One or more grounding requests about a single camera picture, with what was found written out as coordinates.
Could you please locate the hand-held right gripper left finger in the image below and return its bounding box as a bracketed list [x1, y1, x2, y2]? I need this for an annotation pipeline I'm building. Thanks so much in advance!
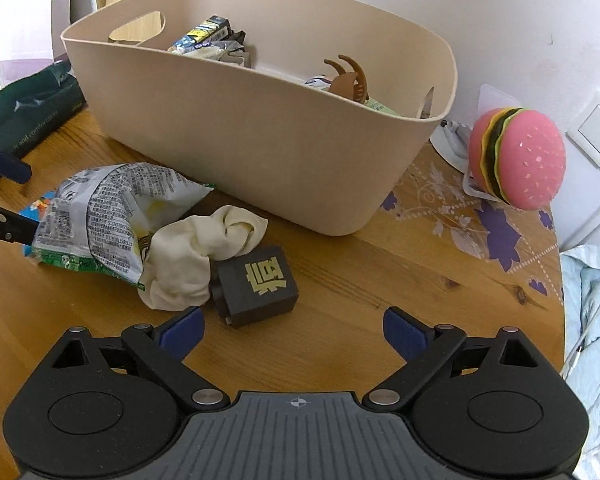
[52, 305, 231, 408]

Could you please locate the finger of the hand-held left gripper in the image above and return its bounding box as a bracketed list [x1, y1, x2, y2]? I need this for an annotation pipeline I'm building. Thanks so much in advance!
[0, 202, 43, 271]
[0, 135, 33, 186]

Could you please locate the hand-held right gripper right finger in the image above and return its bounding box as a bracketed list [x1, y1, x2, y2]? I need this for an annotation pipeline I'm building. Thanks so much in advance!
[362, 305, 537, 408]

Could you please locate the dark box with gold print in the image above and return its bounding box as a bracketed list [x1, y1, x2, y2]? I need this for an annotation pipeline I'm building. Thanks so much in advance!
[209, 245, 300, 329]

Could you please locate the silver and green snack packet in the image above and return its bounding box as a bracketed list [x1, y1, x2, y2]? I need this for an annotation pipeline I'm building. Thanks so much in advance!
[22, 162, 216, 291]

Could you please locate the beige plastic storage basket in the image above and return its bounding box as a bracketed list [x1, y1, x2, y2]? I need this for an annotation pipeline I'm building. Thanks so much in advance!
[60, 0, 458, 237]

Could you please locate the green cartoon snack packet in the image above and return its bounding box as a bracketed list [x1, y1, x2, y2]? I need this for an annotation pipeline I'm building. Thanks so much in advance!
[305, 74, 401, 117]

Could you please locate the blue and yellow snack box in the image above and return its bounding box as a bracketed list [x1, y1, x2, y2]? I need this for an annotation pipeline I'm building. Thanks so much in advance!
[169, 15, 231, 53]

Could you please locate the brown hair claw clip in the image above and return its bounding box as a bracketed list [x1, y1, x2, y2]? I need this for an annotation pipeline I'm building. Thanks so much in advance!
[322, 54, 370, 106]

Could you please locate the dark green tissue pack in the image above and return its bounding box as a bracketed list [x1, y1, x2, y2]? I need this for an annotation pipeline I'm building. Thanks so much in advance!
[0, 57, 87, 188]

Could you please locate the cream cloth scrunchie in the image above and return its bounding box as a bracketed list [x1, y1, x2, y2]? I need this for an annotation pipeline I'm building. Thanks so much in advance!
[139, 205, 270, 311]

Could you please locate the wooden desk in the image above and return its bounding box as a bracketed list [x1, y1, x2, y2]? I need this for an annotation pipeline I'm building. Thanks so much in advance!
[0, 107, 566, 411]

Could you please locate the purple and white box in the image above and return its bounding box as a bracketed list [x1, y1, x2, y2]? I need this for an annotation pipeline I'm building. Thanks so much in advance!
[0, 0, 108, 86]

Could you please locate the purple floral table mat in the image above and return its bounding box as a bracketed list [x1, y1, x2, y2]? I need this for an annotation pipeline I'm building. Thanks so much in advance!
[380, 140, 565, 311]

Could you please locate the light blue striped quilt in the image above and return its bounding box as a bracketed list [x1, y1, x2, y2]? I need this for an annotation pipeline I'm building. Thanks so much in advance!
[560, 245, 600, 461]

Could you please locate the white round holder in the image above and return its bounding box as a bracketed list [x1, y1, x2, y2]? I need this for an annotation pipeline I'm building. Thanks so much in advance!
[430, 120, 473, 166]

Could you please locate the pink hamburger plush toy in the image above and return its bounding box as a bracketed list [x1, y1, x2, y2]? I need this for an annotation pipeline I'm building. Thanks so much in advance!
[467, 106, 567, 211]

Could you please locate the white charging cable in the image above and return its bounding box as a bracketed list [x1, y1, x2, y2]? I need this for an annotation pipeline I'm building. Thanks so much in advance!
[560, 192, 600, 378]

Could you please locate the white wall switch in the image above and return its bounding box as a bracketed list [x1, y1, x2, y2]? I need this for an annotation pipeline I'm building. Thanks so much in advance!
[566, 87, 600, 183]

